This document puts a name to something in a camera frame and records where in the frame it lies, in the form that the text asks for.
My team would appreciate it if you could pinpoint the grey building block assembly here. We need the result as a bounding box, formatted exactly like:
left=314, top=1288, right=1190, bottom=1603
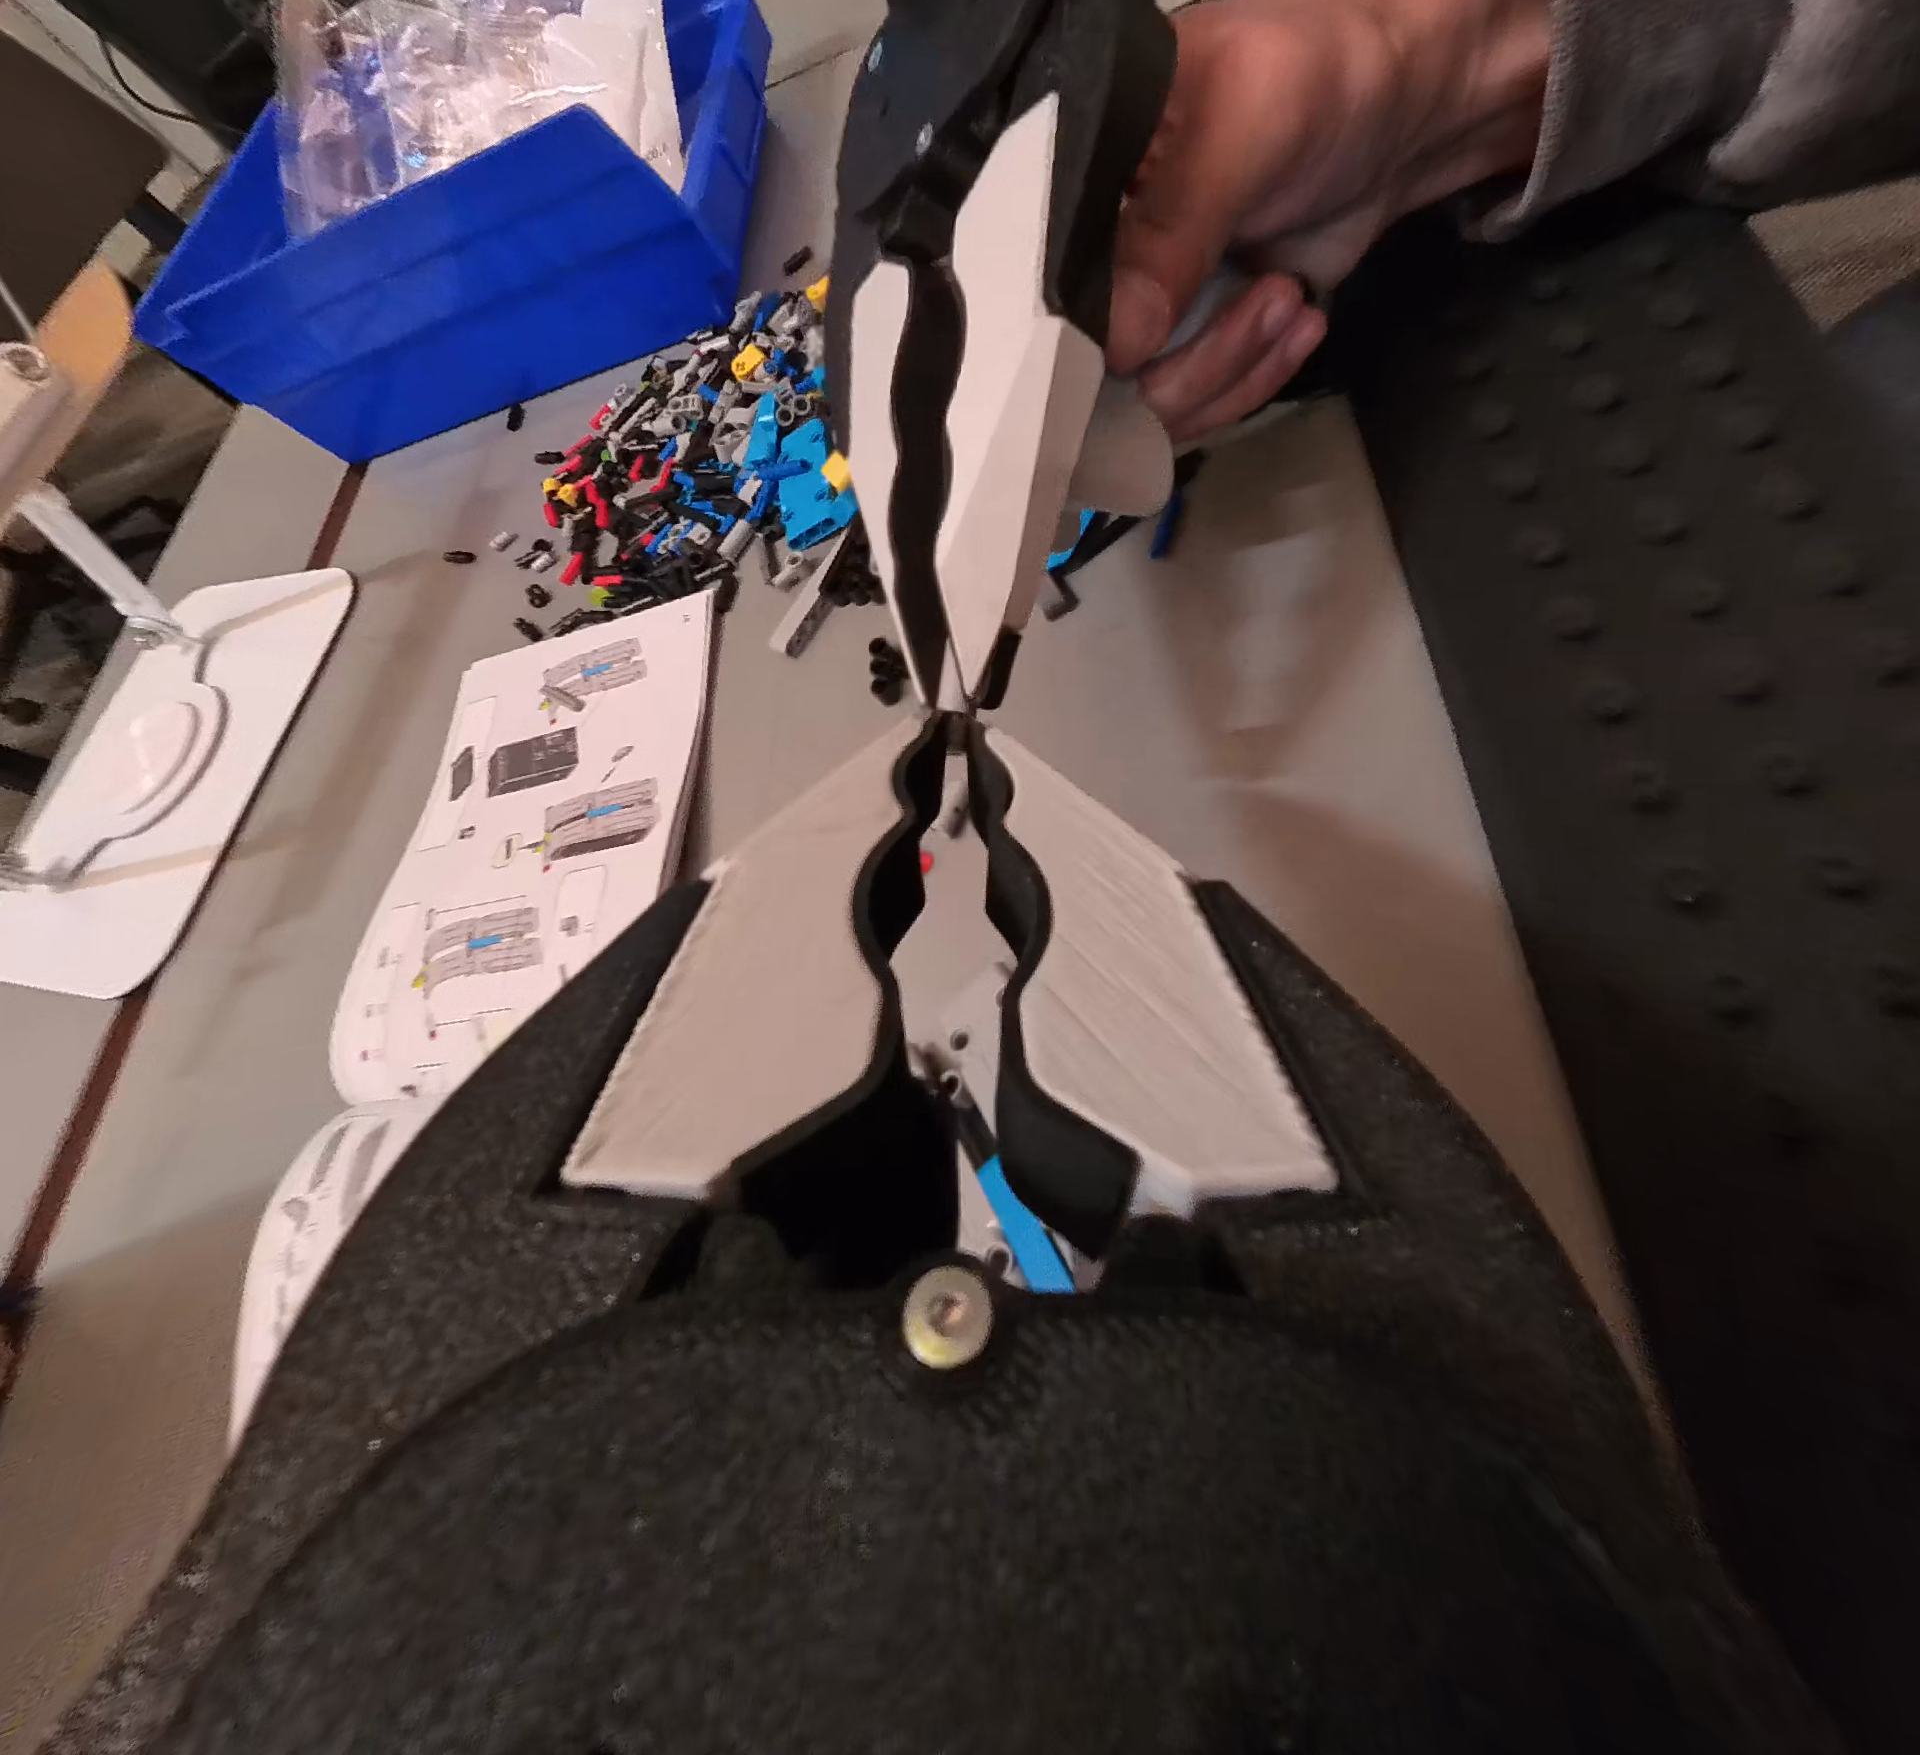
left=924, top=959, right=1083, bottom=1297

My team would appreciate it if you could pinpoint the building instruction booklet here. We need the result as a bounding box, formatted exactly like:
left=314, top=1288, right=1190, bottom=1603
left=226, top=585, right=722, bottom=1456

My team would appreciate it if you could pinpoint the grey desk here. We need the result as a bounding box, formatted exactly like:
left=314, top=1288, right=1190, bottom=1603
left=0, top=0, right=1666, bottom=1713

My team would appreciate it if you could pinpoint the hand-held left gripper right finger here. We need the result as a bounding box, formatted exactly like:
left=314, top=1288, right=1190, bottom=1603
left=959, top=720, right=1335, bottom=1261

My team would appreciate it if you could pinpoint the white desk stand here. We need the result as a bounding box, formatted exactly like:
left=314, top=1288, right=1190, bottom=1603
left=0, top=478, right=357, bottom=1002

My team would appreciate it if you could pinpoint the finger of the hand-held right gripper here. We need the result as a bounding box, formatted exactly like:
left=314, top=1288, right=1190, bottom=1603
left=843, top=260, right=965, bottom=709
left=925, top=95, right=1109, bottom=709

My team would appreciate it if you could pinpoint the blue plastic bin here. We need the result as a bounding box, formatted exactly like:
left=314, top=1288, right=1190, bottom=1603
left=130, top=0, right=776, bottom=468

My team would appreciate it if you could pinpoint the black dimpled chair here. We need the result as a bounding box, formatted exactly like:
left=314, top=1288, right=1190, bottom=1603
left=1327, top=194, right=1920, bottom=1755

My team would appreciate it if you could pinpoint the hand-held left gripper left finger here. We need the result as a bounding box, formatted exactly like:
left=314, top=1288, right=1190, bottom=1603
left=561, top=717, right=948, bottom=1201

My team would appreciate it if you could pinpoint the person's right hand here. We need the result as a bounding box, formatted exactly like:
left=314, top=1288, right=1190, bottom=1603
left=1109, top=0, right=1558, bottom=438

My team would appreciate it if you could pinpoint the clear plastic bags bundle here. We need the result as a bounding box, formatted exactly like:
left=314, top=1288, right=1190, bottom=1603
left=270, top=0, right=693, bottom=241

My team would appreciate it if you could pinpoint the cluster of black bushings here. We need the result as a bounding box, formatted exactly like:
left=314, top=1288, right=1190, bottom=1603
left=827, top=540, right=921, bottom=704

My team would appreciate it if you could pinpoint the pile of blue yellow pieces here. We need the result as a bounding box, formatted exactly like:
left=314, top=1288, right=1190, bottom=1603
left=703, top=277, right=1203, bottom=662

